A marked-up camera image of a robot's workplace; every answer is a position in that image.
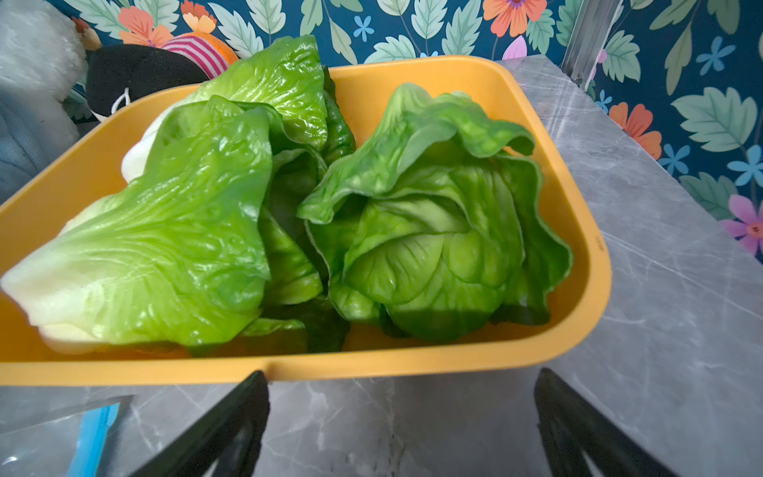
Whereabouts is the clear zipper bag blue seal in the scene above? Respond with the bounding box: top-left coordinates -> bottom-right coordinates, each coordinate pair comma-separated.
1,396 -> 133,476

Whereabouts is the black striped plush toy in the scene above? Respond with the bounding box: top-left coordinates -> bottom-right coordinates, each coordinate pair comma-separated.
85,33 -> 238,121

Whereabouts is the white plush bunny blue shirt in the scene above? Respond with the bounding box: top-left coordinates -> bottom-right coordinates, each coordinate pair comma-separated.
1,1 -> 85,202

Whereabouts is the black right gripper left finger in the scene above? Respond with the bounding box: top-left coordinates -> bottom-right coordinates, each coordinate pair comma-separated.
133,371 -> 270,476

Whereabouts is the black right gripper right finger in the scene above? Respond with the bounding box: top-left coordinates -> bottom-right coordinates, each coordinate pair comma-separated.
534,368 -> 676,476

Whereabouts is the yellow plastic tray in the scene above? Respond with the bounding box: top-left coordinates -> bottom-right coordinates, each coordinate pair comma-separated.
1,56 -> 612,387

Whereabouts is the green chinese cabbage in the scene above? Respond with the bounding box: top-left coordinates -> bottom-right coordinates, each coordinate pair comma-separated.
1,35 -> 355,356
297,83 -> 573,342

